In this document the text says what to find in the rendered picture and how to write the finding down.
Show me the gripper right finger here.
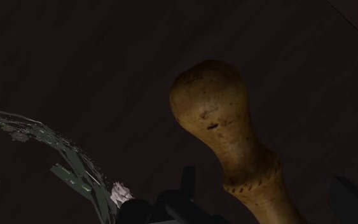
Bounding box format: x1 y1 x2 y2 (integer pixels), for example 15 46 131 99
327 176 358 224

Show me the brown wooden pestle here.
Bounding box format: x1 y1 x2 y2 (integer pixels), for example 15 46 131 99
169 59 309 224

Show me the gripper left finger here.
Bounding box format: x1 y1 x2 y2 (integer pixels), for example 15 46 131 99
116 165 233 224

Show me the dark bowl with green rim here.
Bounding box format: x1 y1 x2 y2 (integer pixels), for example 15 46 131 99
0 109 135 224

